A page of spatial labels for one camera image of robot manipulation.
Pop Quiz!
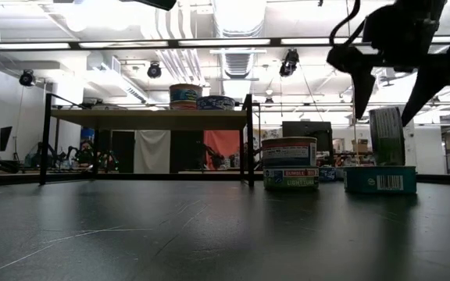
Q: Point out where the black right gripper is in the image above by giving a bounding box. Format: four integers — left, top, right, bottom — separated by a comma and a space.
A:
325, 0, 450, 128

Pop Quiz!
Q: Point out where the white green label tuna can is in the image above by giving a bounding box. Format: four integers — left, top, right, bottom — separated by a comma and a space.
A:
368, 106, 407, 167

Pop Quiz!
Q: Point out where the tall red blue label can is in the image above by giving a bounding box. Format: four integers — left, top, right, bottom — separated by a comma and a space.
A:
169, 83, 204, 103
262, 136, 319, 169

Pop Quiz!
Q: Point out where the teal tuna can with barcode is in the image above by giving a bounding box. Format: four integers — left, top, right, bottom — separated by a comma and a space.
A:
343, 165, 418, 195

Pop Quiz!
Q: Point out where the gold-lid red-band tuna can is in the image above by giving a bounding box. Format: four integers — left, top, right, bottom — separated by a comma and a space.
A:
169, 100, 198, 112

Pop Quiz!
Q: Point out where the navy label tuna can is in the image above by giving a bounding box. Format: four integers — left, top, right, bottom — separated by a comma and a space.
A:
196, 95, 236, 112

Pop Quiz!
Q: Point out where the white column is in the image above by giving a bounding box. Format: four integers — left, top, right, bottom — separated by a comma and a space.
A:
378, 105, 416, 169

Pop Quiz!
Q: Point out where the cardboard box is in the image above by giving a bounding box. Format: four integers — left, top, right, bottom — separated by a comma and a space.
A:
352, 139, 370, 154

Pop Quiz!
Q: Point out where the large black monitor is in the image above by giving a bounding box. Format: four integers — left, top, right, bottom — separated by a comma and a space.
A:
281, 120, 334, 152

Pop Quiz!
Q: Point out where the blue label tuna can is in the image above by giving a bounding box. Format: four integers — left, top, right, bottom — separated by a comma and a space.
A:
318, 166, 338, 183

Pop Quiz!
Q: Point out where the white curtain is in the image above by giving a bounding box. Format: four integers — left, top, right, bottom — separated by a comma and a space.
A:
134, 130, 171, 174

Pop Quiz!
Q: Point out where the red curtain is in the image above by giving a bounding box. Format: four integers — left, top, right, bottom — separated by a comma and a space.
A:
204, 130, 245, 169

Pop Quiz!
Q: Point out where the small black monitor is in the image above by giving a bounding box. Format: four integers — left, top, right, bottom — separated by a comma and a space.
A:
0, 125, 14, 153

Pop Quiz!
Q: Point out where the thin hanging cable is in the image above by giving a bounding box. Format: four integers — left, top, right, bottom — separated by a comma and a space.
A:
345, 0, 357, 146

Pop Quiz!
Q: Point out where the silver ceiling air duct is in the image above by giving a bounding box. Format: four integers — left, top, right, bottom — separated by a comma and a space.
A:
212, 0, 267, 101

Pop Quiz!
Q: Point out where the wooden shelf black frame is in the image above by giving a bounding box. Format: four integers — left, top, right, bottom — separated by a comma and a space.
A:
39, 92, 258, 188

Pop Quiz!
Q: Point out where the black metal table frame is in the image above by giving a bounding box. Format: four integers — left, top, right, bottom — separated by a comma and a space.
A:
0, 171, 450, 187

